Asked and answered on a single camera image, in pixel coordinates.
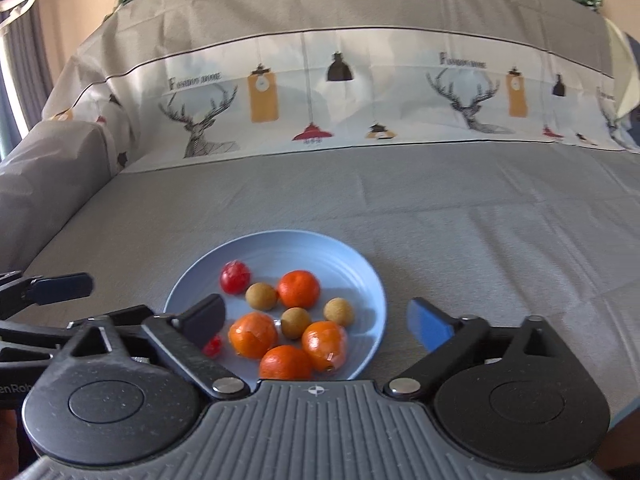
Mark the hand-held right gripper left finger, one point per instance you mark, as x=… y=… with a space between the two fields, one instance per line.
x=205 y=317

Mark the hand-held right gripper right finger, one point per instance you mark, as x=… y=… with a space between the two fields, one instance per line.
x=427 y=325

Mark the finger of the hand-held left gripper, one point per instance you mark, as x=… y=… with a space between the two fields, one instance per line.
x=30 y=332
x=60 y=287

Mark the red plastic-wrapped fruit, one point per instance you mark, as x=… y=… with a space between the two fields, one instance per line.
x=235 y=277
x=213 y=346

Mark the brown longan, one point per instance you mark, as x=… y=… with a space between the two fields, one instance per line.
x=338 y=311
x=296 y=322
x=261 y=296

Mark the plastic-wrapped orange with stem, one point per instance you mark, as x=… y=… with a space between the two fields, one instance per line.
x=324 y=345

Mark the light blue plate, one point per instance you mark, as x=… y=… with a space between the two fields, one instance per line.
x=300 y=250

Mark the grey deer-print bed sheet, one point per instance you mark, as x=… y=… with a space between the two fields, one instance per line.
x=425 y=200

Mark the grey curtain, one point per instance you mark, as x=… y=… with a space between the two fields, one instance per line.
x=25 y=35

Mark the white rack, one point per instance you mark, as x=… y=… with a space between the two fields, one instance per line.
x=20 y=2

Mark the white cloth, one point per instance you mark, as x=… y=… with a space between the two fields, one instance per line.
x=625 y=70

